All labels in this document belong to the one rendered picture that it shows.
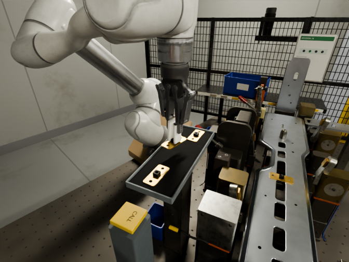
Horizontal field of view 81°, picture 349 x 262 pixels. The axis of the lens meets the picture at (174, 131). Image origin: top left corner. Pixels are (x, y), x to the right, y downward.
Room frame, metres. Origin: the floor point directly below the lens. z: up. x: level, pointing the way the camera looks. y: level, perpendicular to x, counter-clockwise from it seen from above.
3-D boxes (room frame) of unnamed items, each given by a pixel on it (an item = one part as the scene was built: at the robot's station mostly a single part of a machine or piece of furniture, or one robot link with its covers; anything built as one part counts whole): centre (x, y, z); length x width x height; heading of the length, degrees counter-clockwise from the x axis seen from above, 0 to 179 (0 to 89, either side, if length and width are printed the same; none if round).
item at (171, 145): (0.54, 0.00, 1.21); 0.08 x 0.04 x 0.01; 138
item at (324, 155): (0.76, -0.70, 0.84); 0.10 x 0.05 x 0.29; 64
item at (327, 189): (0.57, -0.61, 0.87); 0.12 x 0.07 x 0.35; 64
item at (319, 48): (1.47, -0.94, 1.30); 0.23 x 0.02 x 0.31; 64
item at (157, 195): (0.54, -0.01, 1.16); 0.37 x 0.14 x 0.02; 154
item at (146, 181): (0.43, 0.05, 1.17); 0.08 x 0.04 x 0.01; 151
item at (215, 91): (1.50, -0.62, 1.01); 0.90 x 0.22 x 0.03; 64
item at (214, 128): (0.86, -0.19, 0.89); 0.09 x 0.08 x 0.38; 64
